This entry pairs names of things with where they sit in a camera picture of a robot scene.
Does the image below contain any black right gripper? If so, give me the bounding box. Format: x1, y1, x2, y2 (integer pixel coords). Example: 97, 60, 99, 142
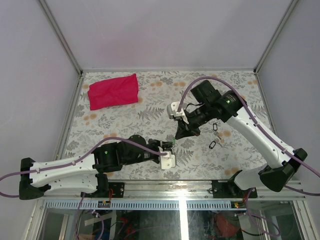
175, 102, 213, 140

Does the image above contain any key with black tag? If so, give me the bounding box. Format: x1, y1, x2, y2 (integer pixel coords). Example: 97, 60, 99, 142
209, 131, 223, 150
212, 122, 218, 132

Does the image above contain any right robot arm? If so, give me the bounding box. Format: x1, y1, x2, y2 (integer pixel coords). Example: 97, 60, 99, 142
167, 77, 308, 198

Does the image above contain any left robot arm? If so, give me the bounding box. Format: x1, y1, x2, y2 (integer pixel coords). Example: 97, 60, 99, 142
18, 135, 176, 200

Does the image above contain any red cloth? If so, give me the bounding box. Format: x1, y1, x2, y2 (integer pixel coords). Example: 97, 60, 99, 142
87, 73, 139, 111

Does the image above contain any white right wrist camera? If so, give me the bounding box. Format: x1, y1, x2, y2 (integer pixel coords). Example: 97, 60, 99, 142
166, 101, 188, 122

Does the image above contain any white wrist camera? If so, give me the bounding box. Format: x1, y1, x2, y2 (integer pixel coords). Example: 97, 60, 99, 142
166, 101, 188, 122
158, 147, 176, 170

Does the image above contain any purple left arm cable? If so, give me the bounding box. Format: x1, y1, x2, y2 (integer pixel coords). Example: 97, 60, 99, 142
0, 137, 167, 199

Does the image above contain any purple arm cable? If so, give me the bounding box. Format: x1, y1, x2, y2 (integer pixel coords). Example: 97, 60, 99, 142
177, 76, 320, 196
0, 137, 167, 199

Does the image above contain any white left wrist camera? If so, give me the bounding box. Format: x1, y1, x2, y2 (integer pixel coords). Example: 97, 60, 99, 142
158, 147, 176, 170

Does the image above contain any metal mounting rail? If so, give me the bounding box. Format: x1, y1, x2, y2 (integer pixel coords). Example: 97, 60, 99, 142
109, 180, 219, 201

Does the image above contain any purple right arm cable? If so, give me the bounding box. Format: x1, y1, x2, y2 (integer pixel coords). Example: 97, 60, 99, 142
177, 76, 320, 196

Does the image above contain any slotted cable duct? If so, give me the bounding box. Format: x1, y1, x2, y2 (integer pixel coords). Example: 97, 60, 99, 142
45, 200, 245, 211

